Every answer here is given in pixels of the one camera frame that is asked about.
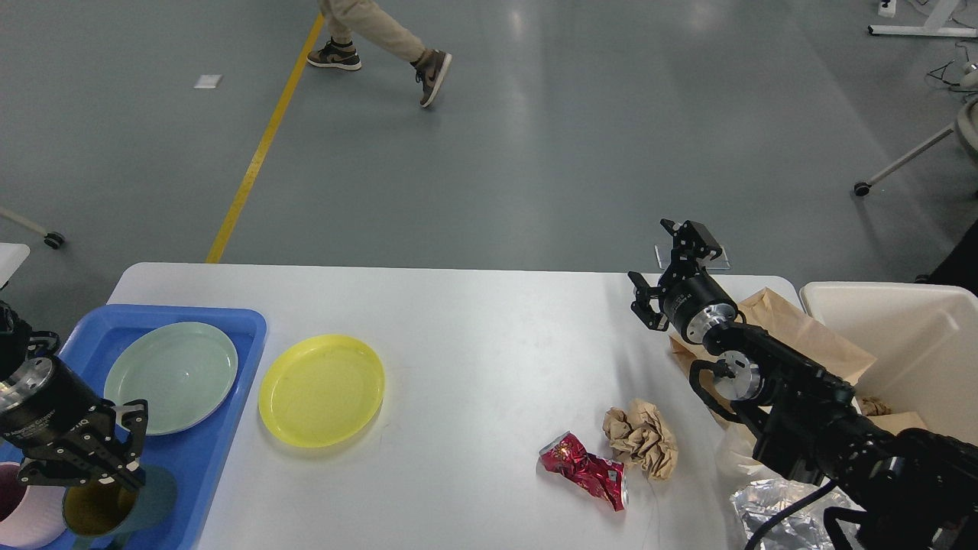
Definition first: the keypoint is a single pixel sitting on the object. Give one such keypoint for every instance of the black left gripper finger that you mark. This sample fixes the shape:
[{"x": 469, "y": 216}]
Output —
[
  {"x": 52, "y": 473},
  {"x": 133, "y": 417}
]

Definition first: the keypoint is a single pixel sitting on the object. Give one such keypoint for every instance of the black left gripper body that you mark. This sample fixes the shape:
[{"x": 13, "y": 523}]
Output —
[{"x": 53, "y": 416}]

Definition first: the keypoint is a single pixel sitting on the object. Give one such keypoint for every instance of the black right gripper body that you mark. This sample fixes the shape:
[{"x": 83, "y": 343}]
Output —
[{"x": 690, "y": 300}]

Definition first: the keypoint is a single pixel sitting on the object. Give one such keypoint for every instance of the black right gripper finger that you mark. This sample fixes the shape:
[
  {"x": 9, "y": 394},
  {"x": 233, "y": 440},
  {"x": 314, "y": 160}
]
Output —
[
  {"x": 645, "y": 298},
  {"x": 693, "y": 244}
]

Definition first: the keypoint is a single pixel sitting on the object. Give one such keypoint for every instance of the teal mug yellow inside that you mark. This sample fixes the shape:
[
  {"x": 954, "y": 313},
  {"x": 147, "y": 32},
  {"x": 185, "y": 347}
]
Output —
[{"x": 100, "y": 510}]

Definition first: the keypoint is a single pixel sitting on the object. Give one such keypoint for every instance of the yellow plastic plate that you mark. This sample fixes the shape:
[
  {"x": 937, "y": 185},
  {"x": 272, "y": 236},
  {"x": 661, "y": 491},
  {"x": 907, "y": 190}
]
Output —
[{"x": 322, "y": 391}]

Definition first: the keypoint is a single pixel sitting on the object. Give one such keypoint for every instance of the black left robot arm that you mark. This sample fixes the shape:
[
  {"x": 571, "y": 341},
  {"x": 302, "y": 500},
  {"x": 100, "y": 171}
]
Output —
[{"x": 19, "y": 341}]

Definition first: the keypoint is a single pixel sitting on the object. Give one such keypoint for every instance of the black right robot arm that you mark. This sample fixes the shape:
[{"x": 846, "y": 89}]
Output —
[{"x": 913, "y": 490}]

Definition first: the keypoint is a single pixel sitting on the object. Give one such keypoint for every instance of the pink ribbed cup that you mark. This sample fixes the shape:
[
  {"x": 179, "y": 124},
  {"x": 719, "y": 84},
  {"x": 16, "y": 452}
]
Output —
[{"x": 31, "y": 515}]

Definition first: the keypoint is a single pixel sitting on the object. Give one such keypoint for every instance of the pale green plate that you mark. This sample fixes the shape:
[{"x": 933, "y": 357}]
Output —
[{"x": 184, "y": 371}]

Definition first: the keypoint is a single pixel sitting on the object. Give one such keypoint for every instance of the brown paper bag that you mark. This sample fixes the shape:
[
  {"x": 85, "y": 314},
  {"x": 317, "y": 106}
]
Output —
[{"x": 841, "y": 357}]

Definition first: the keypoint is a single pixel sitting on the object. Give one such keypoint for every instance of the blue plastic tray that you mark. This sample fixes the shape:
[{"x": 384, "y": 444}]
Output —
[{"x": 195, "y": 456}]

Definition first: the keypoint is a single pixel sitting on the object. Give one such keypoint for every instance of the crumpled brown paper ball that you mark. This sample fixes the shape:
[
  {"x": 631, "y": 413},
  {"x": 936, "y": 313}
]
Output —
[{"x": 639, "y": 437}]

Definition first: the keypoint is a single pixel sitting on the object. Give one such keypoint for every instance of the white caster leg left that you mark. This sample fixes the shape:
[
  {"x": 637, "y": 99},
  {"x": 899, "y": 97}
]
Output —
[{"x": 52, "y": 239}]

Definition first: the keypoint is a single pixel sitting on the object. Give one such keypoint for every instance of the crushed red can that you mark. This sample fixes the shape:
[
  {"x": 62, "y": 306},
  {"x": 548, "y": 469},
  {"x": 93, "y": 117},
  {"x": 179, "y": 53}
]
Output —
[{"x": 602, "y": 478}]

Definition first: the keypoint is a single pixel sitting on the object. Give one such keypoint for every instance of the white chair leg with caster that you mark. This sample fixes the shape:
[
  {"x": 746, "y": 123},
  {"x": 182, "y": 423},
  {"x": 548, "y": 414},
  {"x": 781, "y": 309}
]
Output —
[{"x": 963, "y": 127}]

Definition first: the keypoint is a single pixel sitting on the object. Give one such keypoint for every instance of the beige plastic bin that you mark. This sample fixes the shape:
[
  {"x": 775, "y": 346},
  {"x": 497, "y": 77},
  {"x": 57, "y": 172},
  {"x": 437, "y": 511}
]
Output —
[{"x": 924, "y": 340}]

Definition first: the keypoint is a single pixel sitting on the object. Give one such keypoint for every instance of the white desk base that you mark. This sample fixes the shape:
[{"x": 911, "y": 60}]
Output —
[{"x": 938, "y": 22}]

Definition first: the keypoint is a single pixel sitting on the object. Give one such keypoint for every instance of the person in red top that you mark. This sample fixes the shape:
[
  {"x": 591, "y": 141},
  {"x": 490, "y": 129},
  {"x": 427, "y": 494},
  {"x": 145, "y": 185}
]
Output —
[{"x": 343, "y": 19}]

